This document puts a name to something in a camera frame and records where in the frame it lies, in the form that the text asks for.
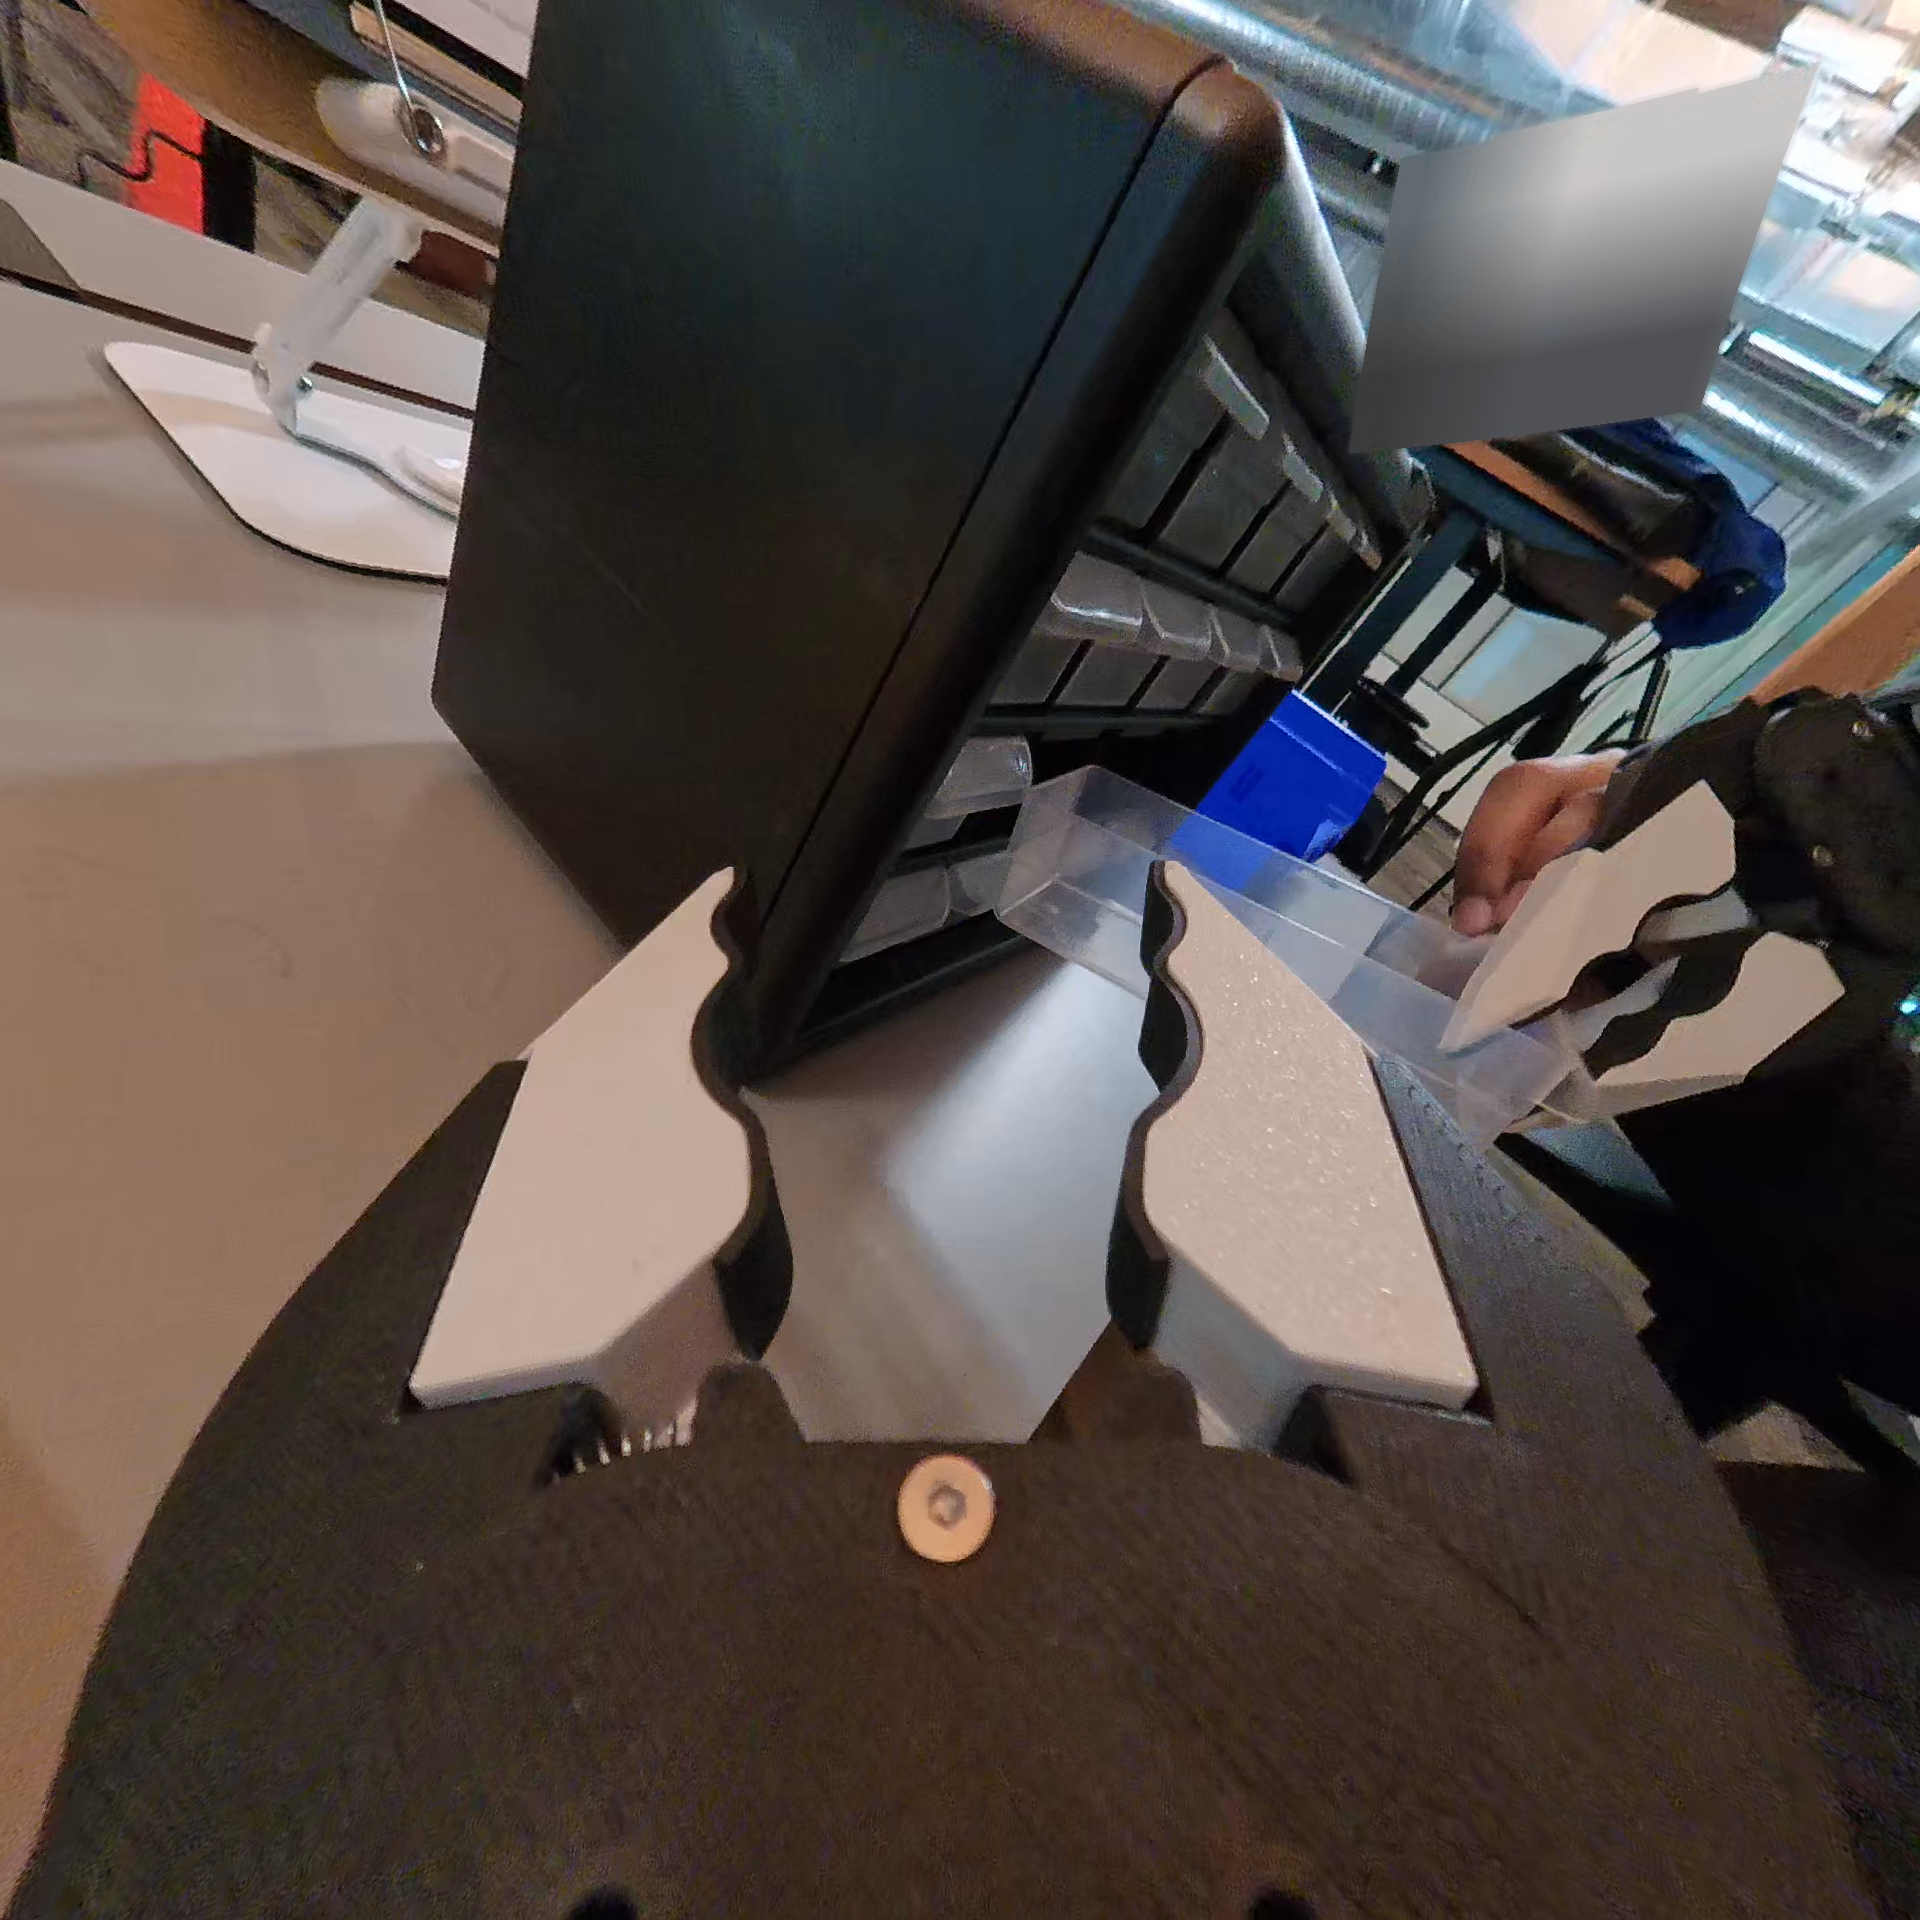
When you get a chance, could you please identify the white tablet stand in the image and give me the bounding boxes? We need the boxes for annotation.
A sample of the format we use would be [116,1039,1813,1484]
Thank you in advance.
[102,74,520,582]

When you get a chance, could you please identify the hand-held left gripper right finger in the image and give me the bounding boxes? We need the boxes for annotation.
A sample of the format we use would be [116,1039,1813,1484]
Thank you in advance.
[1107,863,1488,1448]

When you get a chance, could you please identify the wooden table with blue frame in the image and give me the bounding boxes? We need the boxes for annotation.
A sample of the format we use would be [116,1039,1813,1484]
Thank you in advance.
[1306,434,1713,873]

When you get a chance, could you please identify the red box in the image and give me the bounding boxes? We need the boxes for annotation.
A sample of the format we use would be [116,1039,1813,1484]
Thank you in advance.
[128,74,208,189]

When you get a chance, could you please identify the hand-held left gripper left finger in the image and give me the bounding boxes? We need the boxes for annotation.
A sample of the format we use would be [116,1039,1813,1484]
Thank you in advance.
[407,867,794,1414]

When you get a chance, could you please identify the clear plastic drawer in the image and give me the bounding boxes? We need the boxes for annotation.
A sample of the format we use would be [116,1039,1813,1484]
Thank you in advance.
[997,764,1593,1150]

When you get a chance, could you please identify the blue plastic bin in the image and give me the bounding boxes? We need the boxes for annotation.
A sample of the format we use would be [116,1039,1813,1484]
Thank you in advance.
[1171,690,1388,902]

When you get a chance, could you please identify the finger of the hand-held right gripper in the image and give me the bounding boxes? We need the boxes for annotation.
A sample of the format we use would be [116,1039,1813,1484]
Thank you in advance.
[1439,780,1742,1052]
[1575,932,1847,1120]

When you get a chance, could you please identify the blue jacket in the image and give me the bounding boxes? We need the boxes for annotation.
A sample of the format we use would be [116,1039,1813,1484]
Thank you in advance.
[1591,420,1790,655]

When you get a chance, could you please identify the white desk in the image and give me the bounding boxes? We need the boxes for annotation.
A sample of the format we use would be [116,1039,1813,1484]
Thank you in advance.
[0,159,1157,1847]

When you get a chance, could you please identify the black drawer cabinet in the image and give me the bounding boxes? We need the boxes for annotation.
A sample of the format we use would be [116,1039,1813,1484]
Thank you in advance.
[433,0,1428,1085]

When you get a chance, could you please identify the silver ventilation duct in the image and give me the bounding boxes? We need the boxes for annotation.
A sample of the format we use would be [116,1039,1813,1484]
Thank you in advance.
[1703,293,1920,519]

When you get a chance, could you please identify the person's right hand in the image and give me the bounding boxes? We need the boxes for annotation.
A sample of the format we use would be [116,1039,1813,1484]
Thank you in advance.
[1448,750,1633,942]

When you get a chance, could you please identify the rows of small cabinet drawers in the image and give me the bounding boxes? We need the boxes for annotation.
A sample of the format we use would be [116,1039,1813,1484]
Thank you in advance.
[839,300,1388,963]

